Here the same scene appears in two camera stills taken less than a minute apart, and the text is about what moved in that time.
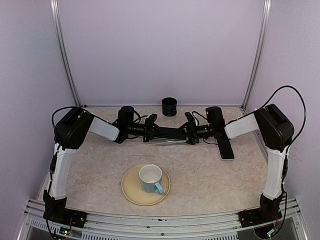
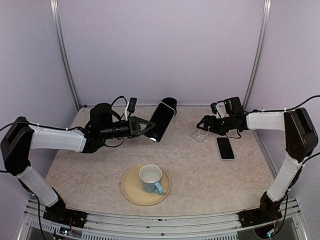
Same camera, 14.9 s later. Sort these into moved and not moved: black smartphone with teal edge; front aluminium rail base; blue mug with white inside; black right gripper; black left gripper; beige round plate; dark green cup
Moved: black left gripper; black right gripper
Not moved: black smartphone with teal edge; dark green cup; beige round plate; blue mug with white inside; front aluminium rail base
